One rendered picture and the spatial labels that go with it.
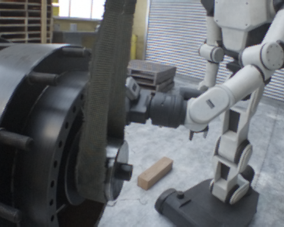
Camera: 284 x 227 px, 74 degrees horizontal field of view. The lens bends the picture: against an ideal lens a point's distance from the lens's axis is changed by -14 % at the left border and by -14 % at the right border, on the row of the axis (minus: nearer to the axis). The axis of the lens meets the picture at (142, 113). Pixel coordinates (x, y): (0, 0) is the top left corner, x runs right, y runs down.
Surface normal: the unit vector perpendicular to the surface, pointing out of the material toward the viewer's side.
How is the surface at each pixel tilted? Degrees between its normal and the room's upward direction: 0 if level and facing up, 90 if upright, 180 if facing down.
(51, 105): 31
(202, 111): 55
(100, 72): 91
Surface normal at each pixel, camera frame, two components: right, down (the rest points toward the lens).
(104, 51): 0.79, 0.30
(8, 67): -0.01, -0.66
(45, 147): -0.10, -0.33
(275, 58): 0.14, 0.12
